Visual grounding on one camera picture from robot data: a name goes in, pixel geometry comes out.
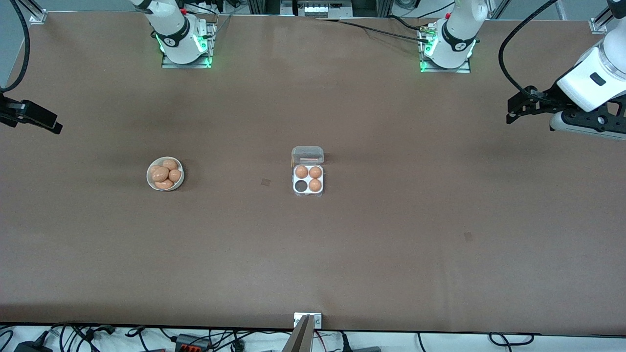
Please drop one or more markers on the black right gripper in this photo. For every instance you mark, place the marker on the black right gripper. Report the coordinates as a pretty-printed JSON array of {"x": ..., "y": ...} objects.
[{"x": 14, "y": 111}]

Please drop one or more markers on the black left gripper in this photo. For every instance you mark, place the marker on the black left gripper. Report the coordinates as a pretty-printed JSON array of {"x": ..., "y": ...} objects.
[{"x": 548, "y": 99}]

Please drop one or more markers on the brown egg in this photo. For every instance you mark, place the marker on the brown egg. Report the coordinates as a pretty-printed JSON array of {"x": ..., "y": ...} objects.
[
  {"x": 175, "y": 175},
  {"x": 315, "y": 172},
  {"x": 165, "y": 185},
  {"x": 315, "y": 185},
  {"x": 153, "y": 168},
  {"x": 170, "y": 163},
  {"x": 301, "y": 171},
  {"x": 160, "y": 174}
]

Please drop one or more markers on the clear plastic egg box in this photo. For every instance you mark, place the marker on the clear plastic egg box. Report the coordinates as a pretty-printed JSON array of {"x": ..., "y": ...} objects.
[{"x": 308, "y": 155}]

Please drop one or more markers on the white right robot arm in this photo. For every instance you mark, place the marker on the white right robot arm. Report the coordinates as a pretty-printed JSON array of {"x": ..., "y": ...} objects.
[{"x": 171, "y": 39}]

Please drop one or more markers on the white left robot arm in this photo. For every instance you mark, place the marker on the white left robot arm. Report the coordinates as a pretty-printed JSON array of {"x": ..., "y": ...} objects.
[{"x": 587, "y": 83}]

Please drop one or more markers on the grey electrical box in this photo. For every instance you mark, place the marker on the grey electrical box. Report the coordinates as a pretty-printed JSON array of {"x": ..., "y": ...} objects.
[{"x": 325, "y": 9}]

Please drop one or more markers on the black box orange connectors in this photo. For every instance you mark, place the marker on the black box orange connectors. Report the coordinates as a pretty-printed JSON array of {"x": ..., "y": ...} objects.
[{"x": 193, "y": 343}]

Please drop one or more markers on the white round bowl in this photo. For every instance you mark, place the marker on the white round bowl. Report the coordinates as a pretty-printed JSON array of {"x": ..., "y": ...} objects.
[{"x": 149, "y": 178}]

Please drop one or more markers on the black power adapter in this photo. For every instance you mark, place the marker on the black power adapter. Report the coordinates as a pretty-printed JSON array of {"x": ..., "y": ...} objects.
[{"x": 32, "y": 346}]

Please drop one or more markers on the brown table mat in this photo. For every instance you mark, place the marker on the brown table mat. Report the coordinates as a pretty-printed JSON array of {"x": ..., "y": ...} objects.
[{"x": 313, "y": 254}]

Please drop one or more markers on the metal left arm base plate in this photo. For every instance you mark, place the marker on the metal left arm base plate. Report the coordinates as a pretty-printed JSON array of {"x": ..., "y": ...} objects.
[{"x": 464, "y": 70}]

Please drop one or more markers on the metal corner bracket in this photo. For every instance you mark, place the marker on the metal corner bracket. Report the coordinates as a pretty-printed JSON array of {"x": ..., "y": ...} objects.
[
  {"x": 597, "y": 25},
  {"x": 38, "y": 17}
]

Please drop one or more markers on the aluminium frame profile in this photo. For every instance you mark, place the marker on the aluminium frame profile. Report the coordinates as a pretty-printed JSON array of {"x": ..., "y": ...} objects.
[
  {"x": 32, "y": 5},
  {"x": 611, "y": 12}
]

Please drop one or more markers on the metal edge bracket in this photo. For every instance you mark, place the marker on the metal edge bracket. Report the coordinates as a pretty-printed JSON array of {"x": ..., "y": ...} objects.
[{"x": 318, "y": 320}]

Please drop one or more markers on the aluminium camera mount pole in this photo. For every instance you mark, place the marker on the aluminium camera mount pole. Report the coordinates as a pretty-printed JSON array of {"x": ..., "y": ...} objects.
[{"x": 301, "y": 337}]

